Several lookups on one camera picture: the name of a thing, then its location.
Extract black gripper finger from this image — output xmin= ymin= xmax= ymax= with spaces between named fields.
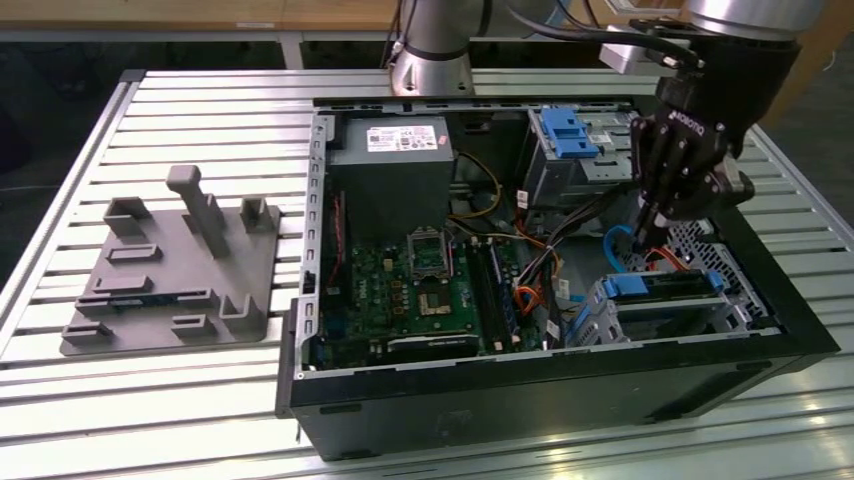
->
xmin=656 ymin=155 xmax=756 ymax=229
xmin=629 ymin=115 xmax=725 ymax=246

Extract orange disk wire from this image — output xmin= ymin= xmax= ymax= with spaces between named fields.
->
xmin=643 ymin=247 xmax=696 ymax=274

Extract blue disk wire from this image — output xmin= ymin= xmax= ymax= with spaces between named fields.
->
xmin=601 ymin=223 xmax=636 ymax=274

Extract hard disk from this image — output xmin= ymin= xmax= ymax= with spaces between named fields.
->
xmin=603 ymin=269 xmax=725 ymax=302

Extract metal disk bay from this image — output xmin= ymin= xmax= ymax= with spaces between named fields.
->
xmin=572 ymin=272 xmax=769 ymax=346

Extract black RAM slot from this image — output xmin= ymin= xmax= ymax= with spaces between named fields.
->
xmin=464 ymin=237 xmax=499 ymax=352

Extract metal drive cage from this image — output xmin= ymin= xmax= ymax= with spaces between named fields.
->
xmin=525 ymin=107 xmax=673 ymax=211

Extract blue drive latch carrier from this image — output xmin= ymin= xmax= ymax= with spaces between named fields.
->
xmin=540 ymin=108 xmax=599 ymax=160

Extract gray power supply unit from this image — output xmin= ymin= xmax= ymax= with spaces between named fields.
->
xmin=325 ymin=112 xmax=459 ymax=236

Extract metal socket cover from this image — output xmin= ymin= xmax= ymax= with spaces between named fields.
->
xmin=405 ymin=225 xmax=455 ymax=281

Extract CPU socket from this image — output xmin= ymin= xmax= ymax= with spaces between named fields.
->
xmin=416 ymin=284 xmax=460 ymax=324

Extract black graphics card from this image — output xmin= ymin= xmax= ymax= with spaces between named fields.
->
xmin=382 ymin=333 xmax=481 ymax=359

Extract green motherboard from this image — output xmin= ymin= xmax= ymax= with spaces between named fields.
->
xmin=318 ymin=219 xmax=555 ymax=361

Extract black open PC case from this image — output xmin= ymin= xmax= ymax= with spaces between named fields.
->
xmin=276 ymin=94 xmax=841 ymax=464

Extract wooden workbench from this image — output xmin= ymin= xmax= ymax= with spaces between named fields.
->
xmin=0 ymin=0 xmax=668 ymax=69

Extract gray parts rack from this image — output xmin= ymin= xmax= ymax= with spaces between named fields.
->
xmin=58 ymin=164 xmax=285 ymax=357

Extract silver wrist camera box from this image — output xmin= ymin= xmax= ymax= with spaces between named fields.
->
xmin=597 ymin=42 xmax=668 ymax=76

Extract black cable bundle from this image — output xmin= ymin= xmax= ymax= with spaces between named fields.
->
xmin=525 ymin=182 xmax=645 ymax=251

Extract yellow wires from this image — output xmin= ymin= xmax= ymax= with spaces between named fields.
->
xmin=449 ymin=152 xmax=503 ymax=221

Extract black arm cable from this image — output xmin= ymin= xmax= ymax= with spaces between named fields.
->
xmin=503 ymin=0 xmax=705 ymax=69

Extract multicoloured wire bundle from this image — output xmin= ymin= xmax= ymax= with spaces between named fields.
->
xmin=516 ymin=239 xmax=567 ymax=287

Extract orange looped wire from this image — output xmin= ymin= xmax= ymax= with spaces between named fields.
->
xmin=513 ymin=285 xmax=543 ymax=317

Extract black base cable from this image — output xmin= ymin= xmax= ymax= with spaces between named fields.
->
xmin=378 ymin=0 xmax=412 ymax=69

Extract red wire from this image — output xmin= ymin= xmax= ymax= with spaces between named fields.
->
xmin=330 ymin=192 xmax=346 ymax=281

